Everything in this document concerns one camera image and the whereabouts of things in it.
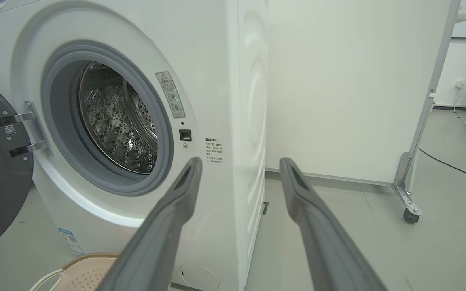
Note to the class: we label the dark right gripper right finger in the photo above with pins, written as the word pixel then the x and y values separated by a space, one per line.
pixel 326 246

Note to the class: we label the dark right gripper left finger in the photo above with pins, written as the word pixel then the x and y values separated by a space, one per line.
pixel 156 242

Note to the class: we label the cream perforated laundry basket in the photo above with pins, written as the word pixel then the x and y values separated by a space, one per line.
pixel 83 275

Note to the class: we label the white washing machine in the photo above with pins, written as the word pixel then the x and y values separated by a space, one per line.
pixel 217 60

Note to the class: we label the blue energy label sticker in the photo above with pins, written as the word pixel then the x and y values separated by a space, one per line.
pixel 71 241

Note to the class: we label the black caster wheel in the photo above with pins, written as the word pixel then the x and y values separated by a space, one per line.
pixel 410 216

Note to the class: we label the grey warning sticker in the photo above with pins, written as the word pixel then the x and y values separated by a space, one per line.
pixel 170 95

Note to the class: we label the white partition panel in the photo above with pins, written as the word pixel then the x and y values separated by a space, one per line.
pixel 346 81

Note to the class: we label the metal partition foot bracket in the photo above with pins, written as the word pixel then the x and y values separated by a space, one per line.
pixel 403 182

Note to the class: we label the white wall socket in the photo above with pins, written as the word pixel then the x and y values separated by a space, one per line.
pixel 460 84

